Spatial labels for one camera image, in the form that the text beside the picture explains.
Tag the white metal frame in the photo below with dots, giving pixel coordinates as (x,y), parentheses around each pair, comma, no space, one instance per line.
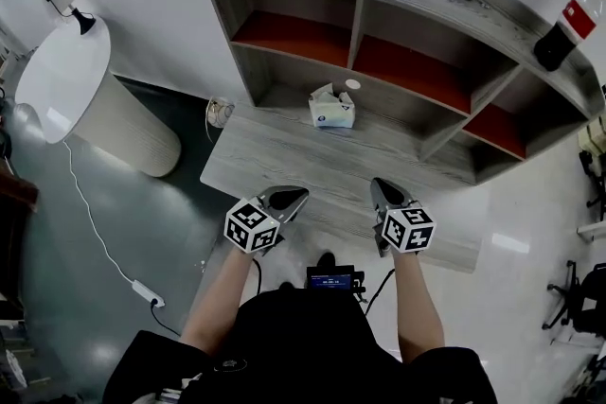
(592,231)

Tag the white power strip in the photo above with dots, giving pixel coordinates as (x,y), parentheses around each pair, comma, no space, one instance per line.
(147,291)

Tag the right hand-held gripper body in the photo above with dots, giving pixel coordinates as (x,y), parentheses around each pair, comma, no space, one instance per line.
(407,229)

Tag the person's leg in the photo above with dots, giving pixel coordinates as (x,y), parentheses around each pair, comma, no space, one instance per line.
(326,259)
(285,286)

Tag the grey wooden desk with shelves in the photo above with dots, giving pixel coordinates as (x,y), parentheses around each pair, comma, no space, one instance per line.
(293,156)

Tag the black chest-mounted screen device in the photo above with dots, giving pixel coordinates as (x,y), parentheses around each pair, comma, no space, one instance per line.
(331,280)

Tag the cola bottle with red label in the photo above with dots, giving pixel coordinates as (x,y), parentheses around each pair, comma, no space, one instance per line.
(558,42)

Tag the person's black shirt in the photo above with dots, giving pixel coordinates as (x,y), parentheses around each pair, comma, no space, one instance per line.
(303,345)

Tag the dark brown wooden furniture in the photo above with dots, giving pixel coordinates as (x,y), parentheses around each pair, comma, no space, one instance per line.
(14,203)

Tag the black office chair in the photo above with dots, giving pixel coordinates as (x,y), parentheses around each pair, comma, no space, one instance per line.
(594,180)
(592,303)

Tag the person's left forearm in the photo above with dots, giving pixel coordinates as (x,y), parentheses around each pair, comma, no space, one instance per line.
(218,303)

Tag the person's left leg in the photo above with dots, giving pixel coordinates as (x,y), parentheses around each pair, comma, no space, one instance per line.
(285,286)

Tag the person's right leg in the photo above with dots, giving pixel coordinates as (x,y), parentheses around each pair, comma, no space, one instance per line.
(326,259)

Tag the white pedestal table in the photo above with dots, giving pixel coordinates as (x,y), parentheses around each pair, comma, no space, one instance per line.
(132,132)

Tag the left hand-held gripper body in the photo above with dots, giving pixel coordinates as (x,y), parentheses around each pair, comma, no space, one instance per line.
(251,227)

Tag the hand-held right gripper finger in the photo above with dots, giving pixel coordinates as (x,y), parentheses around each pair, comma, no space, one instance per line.
(378,198)
(395,198)

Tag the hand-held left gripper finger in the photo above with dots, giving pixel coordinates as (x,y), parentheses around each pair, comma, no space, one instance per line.
(277,192)
(291,210)

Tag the person's right forearm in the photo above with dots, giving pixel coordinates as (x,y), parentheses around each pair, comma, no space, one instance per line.
(419,312)

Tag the white tissues pack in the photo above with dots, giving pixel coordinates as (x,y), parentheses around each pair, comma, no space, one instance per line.
(331,113)

